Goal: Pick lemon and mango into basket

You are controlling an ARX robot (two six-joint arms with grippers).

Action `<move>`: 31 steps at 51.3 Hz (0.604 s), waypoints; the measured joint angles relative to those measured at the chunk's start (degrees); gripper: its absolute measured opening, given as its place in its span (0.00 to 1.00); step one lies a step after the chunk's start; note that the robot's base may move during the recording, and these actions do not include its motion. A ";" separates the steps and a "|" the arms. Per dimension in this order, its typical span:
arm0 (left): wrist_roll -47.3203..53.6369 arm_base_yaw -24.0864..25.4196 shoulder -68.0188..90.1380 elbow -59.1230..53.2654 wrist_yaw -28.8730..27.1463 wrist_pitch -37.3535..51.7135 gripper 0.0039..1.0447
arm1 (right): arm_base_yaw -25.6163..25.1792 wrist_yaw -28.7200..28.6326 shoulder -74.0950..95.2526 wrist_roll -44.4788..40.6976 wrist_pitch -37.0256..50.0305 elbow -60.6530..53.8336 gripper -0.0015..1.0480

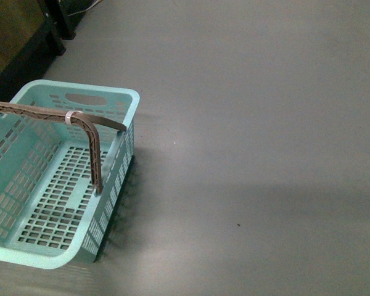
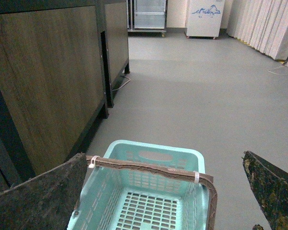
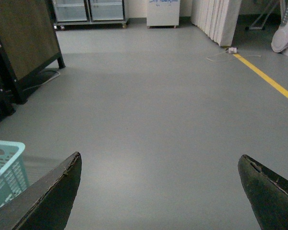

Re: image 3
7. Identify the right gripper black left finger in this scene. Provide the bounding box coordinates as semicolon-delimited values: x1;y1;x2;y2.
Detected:
0;152;82;230

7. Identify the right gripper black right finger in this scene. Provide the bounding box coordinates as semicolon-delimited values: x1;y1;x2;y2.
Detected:
238;154;288;230

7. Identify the light blue plastic basket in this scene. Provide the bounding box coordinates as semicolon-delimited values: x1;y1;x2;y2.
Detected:
0;140;29;208

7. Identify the white curved machine part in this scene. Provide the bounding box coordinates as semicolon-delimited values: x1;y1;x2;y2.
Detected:
271;0;288;60

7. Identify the dark wooden display stand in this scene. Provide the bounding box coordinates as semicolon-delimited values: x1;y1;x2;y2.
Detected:
0;0;65;121

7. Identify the white folding partition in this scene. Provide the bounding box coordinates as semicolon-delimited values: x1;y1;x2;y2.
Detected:
191;0;241;47

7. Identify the glass door cabinet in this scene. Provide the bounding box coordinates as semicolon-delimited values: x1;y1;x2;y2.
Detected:
51;0;129;31

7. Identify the white wheeled box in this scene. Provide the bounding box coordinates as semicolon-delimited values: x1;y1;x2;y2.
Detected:
146;0;180;28

